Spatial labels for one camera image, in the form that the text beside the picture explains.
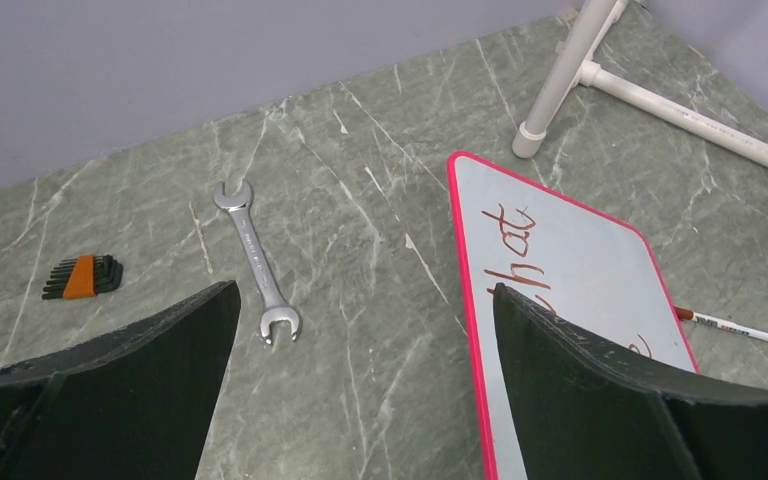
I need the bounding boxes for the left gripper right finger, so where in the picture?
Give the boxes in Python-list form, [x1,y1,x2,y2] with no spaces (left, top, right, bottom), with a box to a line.
[493,284,768,479]

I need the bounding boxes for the whiteboard marker white barrel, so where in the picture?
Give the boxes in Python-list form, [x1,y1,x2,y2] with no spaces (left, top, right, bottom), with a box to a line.
[691,310,768,343]

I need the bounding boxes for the silver open-end wrench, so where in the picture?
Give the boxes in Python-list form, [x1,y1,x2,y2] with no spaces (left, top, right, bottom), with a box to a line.
[213,179,303,345]

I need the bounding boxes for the white PVC pipe frame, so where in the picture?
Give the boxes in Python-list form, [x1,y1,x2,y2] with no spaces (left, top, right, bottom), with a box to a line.
[512,0,768,168]

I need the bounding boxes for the red marker cap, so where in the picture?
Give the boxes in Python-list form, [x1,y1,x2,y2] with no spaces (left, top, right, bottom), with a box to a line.
[673,306,695,321]

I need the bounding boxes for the orange black small object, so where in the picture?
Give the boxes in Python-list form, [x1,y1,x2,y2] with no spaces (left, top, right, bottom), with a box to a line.
[41,255,124,300]

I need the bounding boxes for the red framed whiteboard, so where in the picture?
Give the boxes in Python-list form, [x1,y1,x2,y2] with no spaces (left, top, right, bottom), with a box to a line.
[447,151,698,479]

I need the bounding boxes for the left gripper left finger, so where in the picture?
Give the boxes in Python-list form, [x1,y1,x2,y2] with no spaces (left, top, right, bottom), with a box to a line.
[0,281,241,479]

